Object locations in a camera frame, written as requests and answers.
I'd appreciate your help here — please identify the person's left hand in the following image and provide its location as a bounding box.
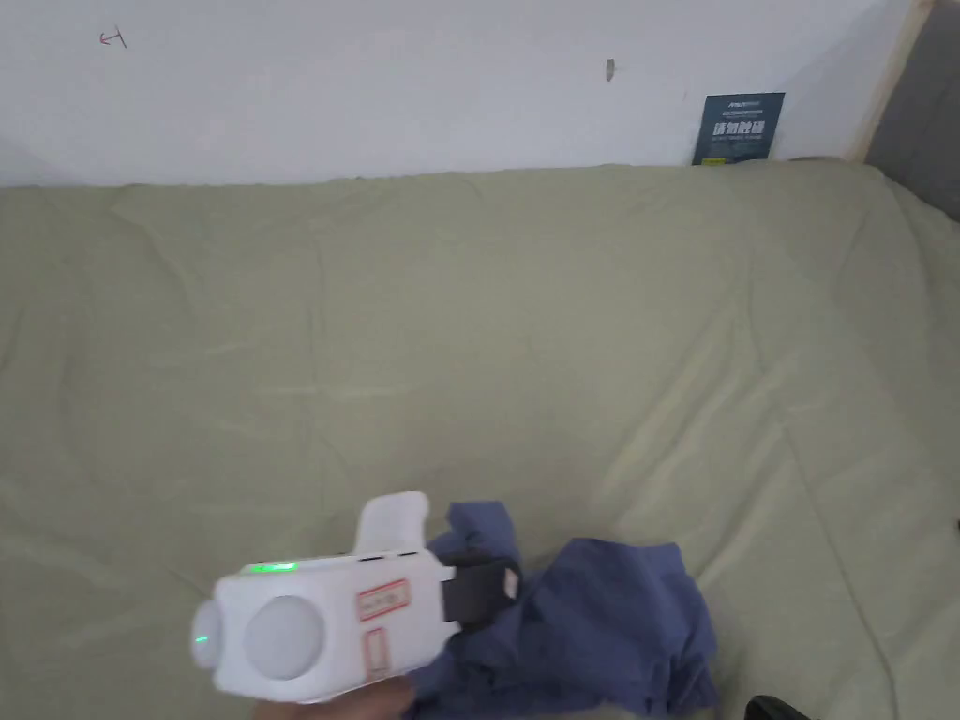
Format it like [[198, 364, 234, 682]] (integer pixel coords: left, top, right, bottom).
[[250, 673, 418, 720]]

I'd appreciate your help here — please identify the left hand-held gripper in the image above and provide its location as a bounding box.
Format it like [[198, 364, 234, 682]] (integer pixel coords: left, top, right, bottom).
[[190, 490, 524, 707]]

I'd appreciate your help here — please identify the dark blue shirt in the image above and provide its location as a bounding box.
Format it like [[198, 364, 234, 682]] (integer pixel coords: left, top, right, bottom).
[[408, 501, 723, 715]]

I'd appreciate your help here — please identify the bed with pale green sheet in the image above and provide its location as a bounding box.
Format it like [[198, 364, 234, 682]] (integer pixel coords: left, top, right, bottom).
[[0, 158, 960, 720]]

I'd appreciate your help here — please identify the dark blue printed card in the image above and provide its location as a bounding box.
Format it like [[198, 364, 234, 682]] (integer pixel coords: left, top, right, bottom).
[[690, 92, 788, 167]]

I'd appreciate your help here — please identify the grey padded headboard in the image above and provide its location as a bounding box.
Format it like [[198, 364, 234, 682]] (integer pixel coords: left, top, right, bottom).
[[862, 0, 960, 226]]

